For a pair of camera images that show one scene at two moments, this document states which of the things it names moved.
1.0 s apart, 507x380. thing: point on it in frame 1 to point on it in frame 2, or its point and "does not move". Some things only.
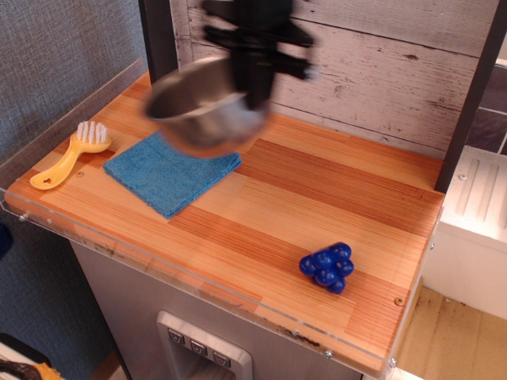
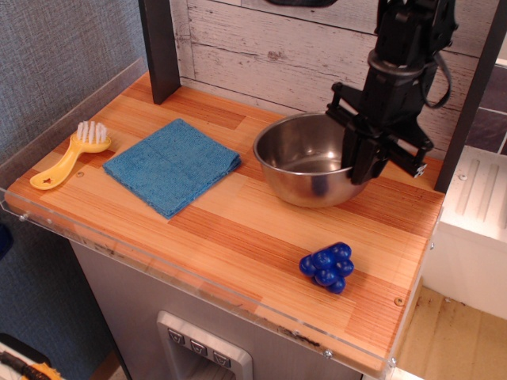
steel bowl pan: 200,108 to 301,157
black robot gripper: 257,34 to 387,110
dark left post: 159,37 does not move
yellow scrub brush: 91,136 does not move
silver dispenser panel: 192,353 does not move
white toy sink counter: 467,256 does not move
